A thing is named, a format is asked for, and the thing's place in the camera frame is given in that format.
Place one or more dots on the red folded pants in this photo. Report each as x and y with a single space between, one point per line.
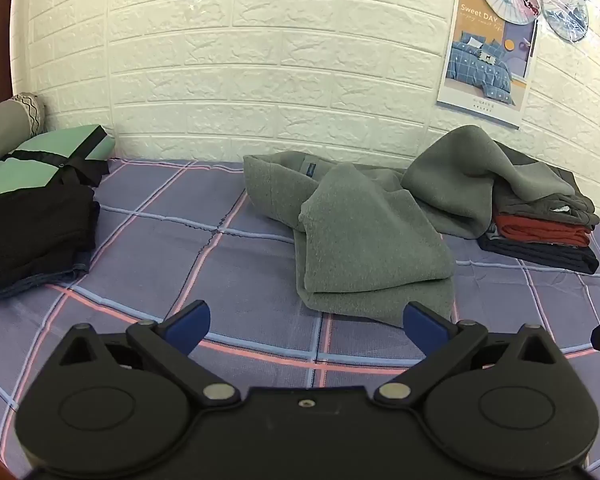
540 232

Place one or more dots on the dark grey folded pants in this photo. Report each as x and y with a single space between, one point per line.
565 195

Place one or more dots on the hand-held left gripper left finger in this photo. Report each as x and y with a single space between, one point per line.
191 324

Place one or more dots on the wall poster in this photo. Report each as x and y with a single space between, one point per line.
490 55

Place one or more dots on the purple plaid bed sheet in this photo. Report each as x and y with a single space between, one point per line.
180 240

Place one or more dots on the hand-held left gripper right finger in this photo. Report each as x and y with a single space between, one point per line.
422 327

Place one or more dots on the light blue folded garment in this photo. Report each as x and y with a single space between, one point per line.
492 232

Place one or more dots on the black folded garment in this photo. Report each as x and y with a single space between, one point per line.
30 230

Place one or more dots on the grey rolled pillow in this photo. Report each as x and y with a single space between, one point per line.
5 125

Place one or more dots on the blue denim garment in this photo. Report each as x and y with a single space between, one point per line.
35 285

